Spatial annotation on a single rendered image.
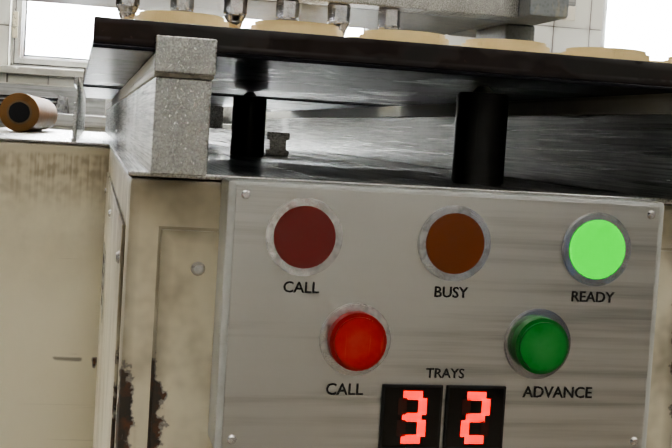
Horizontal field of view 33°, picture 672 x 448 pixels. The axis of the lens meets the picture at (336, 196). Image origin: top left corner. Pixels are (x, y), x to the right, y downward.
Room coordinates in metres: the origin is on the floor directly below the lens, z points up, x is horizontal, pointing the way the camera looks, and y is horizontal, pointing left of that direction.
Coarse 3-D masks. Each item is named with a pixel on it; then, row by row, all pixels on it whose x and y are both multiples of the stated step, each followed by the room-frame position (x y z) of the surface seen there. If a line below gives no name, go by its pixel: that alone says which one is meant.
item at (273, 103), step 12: (84, 84) 1.24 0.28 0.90; (96, 96) 1.70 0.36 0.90; (108, 96) 1.65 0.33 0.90; (216, 96) 1.30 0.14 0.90; (228, 96) 1.28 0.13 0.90; (264, 96) 1.29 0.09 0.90; (276, 108) 1.77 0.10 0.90; (288, 108) 1.71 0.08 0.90; (300, 108) 1.66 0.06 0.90; (312, 108) 1.61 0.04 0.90; (324, 108) 1.57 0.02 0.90; (336, 108) 1.52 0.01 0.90
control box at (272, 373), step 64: (256, 192) 0.58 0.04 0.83; (320, 192) 0.59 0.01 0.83; (384, 192) 0.59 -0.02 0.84; (448, 192) 0.60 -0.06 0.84; (512, 192) 0.64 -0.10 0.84; (256, 256) 0.58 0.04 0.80; (384, 256) 0.59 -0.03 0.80; (512, 256) 0.61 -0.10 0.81; (640, 256) 0.62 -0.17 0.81; (256, 320) 0.58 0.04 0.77; (320, 320) 0.59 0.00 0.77; (384, 320) 0.59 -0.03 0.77; (448, 320) 0.60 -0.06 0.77; (512, 320) 0.61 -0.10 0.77; (576, 320) 0.62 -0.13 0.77; (640, 320) 0.63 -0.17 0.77; (256, 384) 0.58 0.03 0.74; (320, 384) 0.59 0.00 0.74; (384, 384) 0.59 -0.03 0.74; (448, 384) 0.60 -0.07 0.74; (512, 384) 0.61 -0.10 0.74; (576, 384) 0.62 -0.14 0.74; (640, 384) 0.63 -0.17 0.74
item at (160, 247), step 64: (256, 128) 1.07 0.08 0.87; (128, 192) 0.60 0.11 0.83; (192, 192) 0.61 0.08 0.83; (576, 192) 0.67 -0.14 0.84; (128, 256) 0.60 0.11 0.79; (192, 256) 0.60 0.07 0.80; (128, 320) 0.60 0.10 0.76; (192, 320) 0.60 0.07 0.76; (128, 384) 0.60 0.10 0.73; (192, 384) 0.60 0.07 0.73
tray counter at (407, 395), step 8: (408, 392) 0.60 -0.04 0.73; (416, 392) 0.60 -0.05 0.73; (400, 400) 0.59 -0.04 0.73; (424, 400) 0.60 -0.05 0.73; (400, 408) 0.59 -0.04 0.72; (424, 408) 0.60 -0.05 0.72; (408, 416) 0.60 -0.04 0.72; (416, 416) 0.60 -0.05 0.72; (400, 424) 0.59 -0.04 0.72; (424, 424) 0.60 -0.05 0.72; (400, 432) 0.59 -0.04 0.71; (416, 432) 0.60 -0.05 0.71; (424, 432) 0.60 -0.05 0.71; (400, 440) 0.59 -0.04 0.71; (408, 440) 0.60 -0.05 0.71; (416, 440) 0.60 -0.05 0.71
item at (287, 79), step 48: (96, 48) 0.57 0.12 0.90; (144, 48) 0.57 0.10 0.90; (240, 48) 0.58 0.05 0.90; (288, 48) 0.58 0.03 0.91; (336, 48) 0.59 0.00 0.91; (384, 48) 0.60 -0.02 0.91; (432, 48) 0.60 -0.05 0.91; (480, 48) 0.61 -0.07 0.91; (288, 96) 1.14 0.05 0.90; (336, 96) 1.06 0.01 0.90; (384, 96) 0.98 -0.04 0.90; (432, 96) 0.92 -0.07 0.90; (528, 96) 0.81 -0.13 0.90; (576, 96) 0.77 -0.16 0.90
